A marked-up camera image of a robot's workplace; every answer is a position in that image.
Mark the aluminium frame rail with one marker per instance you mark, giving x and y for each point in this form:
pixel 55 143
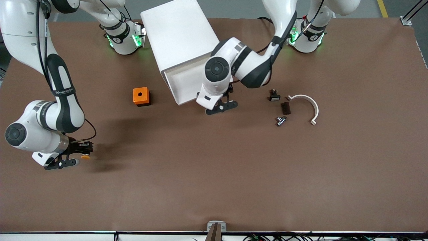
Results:
pixel 409 18

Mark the orange box with black base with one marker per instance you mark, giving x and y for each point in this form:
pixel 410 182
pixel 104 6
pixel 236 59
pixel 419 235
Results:
pixel 140 95

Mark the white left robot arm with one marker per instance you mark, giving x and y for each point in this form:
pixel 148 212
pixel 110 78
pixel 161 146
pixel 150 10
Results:
pixel 254 67

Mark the black switch with white face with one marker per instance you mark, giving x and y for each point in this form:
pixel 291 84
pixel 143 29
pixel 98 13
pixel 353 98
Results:
pixel 275 97

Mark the white drawer cabinet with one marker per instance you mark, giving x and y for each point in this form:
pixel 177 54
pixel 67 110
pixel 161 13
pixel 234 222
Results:
pixel 177 33

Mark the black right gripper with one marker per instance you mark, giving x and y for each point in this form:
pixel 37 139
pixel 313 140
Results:
pixel 75 147

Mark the black white table edge rail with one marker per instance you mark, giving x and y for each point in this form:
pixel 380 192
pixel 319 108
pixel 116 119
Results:
pixel 67 236

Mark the brown terminal block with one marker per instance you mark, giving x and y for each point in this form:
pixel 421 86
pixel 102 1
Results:
pixel 286 108

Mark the silver metal connector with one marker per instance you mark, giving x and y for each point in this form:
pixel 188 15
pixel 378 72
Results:
pixel 281 121

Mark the grey camera mount with post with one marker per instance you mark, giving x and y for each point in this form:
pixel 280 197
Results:
pixel 216 229

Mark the orange push button black body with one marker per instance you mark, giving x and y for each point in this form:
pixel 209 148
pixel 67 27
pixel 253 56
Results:
pixel 85 156

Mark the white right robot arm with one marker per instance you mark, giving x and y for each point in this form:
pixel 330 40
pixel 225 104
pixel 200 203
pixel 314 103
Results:
pixel 63 100

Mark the white shallow cabinet drawer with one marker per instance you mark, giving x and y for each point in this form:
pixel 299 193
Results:
pixel 184 83

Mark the white curved bracket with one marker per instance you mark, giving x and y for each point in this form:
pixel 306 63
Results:
pixel 312 103

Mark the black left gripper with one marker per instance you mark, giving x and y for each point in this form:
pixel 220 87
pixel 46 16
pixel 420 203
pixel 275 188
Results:
pixel 230 88

